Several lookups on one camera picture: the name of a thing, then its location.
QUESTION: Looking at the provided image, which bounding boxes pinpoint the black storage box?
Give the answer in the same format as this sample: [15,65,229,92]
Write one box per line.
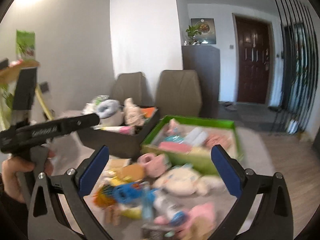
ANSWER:
[77,108,161,160]

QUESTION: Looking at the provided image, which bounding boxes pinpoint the potted green plant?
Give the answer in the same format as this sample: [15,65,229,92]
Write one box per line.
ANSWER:
[185,24,202,45]

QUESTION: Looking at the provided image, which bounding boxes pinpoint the orange round plush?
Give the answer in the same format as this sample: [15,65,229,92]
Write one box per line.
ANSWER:
[117,163,145,183]

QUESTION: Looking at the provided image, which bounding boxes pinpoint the beige bunny plush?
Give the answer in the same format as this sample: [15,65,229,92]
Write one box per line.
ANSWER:
[124,98,145,127]

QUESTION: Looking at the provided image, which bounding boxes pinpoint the white cinnamoroll plush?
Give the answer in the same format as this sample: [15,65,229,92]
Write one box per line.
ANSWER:
[152,166,225,197]

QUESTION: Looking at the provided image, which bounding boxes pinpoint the green gift box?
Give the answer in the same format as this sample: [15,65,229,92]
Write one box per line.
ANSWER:
[140,115,244,175]

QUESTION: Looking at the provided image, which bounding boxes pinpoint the left human hand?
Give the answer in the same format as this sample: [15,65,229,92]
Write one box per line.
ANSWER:
[2,156,35,203]

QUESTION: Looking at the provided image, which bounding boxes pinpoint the grey dining chair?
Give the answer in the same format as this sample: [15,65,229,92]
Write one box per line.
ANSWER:
[111,72,146,105]
[155,70,202,117]

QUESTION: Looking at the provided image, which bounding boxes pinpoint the round wooden side table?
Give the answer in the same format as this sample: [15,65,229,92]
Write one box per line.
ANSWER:
[1,59,54,131]

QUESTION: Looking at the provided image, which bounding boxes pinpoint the blue superman sock roll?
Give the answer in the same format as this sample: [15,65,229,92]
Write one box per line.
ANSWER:
[112,183,142,204]

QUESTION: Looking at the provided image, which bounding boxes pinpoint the framed food picture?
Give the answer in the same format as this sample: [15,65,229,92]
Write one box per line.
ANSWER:
[191,18,216,44]

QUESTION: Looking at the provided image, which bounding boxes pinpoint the yellow packaged item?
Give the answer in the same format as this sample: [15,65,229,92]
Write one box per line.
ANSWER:
[120,205,142,220]

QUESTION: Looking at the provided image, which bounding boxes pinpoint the blue white bottle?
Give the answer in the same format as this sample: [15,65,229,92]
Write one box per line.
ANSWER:
[152,189,187,226]

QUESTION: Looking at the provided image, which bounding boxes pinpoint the black tissue pack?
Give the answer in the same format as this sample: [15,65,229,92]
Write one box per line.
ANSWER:
[140,223,178,240]

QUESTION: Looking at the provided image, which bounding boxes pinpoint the pink strawberry slipper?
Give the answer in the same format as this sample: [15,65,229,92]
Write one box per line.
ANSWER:
[137,153,171,178]

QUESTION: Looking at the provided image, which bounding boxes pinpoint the brown plush toy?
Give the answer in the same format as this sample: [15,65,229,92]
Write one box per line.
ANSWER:
[190,217,216,240]

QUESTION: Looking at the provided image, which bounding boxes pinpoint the orange spiky rubber ball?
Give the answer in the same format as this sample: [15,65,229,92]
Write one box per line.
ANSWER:
[93,184,116,208]

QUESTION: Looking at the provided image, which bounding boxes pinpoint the dark grey cabinet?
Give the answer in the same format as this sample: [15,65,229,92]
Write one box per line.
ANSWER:
[182,44,220,118]

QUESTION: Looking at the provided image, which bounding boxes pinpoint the cotton swab box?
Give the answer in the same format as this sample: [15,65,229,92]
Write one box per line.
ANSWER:
[105,158,131,173]

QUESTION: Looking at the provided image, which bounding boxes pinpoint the pink plush toy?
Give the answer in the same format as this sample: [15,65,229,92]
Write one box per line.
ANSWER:
[153,202,216,239]

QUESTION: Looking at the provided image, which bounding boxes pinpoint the green carton box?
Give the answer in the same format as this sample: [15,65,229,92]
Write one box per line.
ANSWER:
[16,30,35,60]

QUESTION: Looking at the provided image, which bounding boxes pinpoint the black slat room divider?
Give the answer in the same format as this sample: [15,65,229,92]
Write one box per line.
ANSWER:
[272,0,319,134]

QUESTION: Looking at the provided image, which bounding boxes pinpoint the pink folded cloth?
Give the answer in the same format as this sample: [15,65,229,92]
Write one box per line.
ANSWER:
[158,141,192,153]

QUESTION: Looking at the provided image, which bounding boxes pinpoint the dark brown entrance door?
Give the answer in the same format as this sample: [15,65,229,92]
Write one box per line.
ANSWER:
[235,16,270,104]

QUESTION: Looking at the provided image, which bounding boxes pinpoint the pink mesh bath puff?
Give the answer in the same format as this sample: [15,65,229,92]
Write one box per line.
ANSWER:
[205,134,231,150]

